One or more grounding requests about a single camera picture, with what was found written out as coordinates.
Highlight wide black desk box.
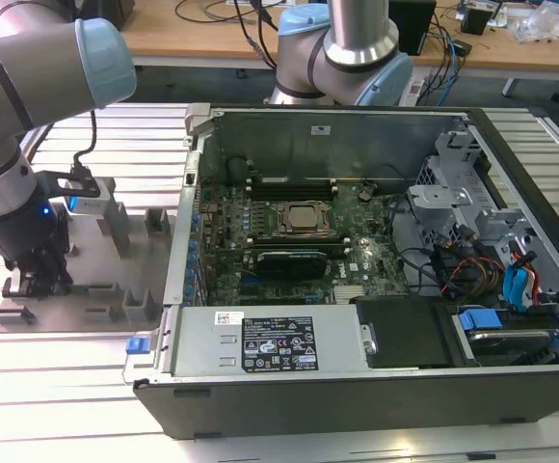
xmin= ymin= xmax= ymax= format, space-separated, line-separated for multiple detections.
xmin=62 ymin=0 xmax=137 ymax=30

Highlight wooden desk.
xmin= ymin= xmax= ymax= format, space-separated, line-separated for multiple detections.
xmin=124 ymin=0 xmax=559 ymax=73

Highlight silver CPU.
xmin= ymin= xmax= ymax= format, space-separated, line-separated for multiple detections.
xmin=286 ymin=206 xmax=322 ymax=229

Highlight black plastic drive cover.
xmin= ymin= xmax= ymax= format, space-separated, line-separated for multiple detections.
xmin=349 ymin=294 xmax=457 ymax=371

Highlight tall black desk box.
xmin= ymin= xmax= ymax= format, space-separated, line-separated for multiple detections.
xmin=387 ymin=0 xmax=438 ymax=58

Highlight metal socket cover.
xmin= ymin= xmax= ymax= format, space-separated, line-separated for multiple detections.
xmin=272 ymin=201 xmax=333 ymax=237

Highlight black graphics card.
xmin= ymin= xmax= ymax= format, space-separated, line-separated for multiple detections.
xmin=254 ymin=248 xmax=329 ymax=281

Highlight grey parts rack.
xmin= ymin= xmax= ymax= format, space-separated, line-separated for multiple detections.
xmin=0 ymin=176 xmax=177 ymax=335

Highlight black camera cable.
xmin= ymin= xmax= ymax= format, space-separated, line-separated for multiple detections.
xmin=70 ymin=108 xmax=98 ymax=173

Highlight silver power supply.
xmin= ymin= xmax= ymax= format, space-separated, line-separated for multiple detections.
xmin=161 ymin=304 xmax=380 ymax=377

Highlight yellow red wire bundle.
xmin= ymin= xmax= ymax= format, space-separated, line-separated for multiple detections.
xmin=452 ymin=258 xmax=507 ymax=290

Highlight silver drive cage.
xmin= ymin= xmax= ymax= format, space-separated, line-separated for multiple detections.
xmin=407 ymin=127 xmax=541 ymax=252

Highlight black PC case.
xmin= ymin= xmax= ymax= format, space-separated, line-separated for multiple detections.
xmin=122 ymin=103 xmax=559 ymax=440

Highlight blue flat data cable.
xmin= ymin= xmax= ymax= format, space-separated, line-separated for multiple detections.
xmin=503 ymin=259 xmax=531 ymax=314

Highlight black internal cable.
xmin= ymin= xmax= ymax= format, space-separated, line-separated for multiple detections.
xmin=387 ymin=192 xmax=454 ymax=296

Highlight small black desk box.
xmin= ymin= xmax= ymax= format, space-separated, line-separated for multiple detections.
xmin=460 ymin=7 xmax=492 ymax=35

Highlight orange flat data cable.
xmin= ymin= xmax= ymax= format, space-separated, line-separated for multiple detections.
xmin=524 ymin=250 xmax=544 ymax=310

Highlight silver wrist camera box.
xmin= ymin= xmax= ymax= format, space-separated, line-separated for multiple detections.
xmin=57 ymin=168 xmax=115 ymax=214

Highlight hard disk in blue carrier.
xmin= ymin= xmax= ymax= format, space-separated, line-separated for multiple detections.
xmin=452 ymin=308 xmax=559 ymax=370

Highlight green motherboard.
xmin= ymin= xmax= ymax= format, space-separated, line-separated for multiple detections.
xmin=197 ymin=180 xmax=413 ymax=308

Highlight clear plastic bags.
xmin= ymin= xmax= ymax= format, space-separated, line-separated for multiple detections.
xmin=513 ymin=2 xmax=559 ymax=44

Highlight blue desk cable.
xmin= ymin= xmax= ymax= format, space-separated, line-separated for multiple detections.
xmin=440 ymin=18 xmax=462 ymax=105

